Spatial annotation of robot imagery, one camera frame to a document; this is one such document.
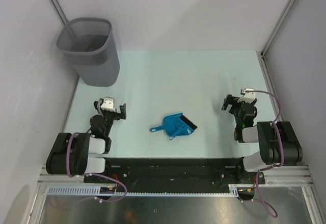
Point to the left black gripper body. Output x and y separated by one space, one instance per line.
108 117

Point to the blue hand brush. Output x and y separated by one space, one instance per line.
183 127

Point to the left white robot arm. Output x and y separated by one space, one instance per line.
81 153

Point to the grey mesh waste bin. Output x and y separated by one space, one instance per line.
89 47

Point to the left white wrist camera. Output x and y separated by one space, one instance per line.
108 104

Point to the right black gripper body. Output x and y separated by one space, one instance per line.
236 114

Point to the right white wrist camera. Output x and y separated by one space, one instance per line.
248 95

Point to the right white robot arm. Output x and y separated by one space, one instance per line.
278 143

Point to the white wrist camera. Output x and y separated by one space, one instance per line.
248 95
108 104

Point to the white slotted cable duct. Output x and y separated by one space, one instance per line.
103 191

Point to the blue plastic dustpan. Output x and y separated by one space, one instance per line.
168 124

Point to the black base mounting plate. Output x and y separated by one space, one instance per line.
141 172

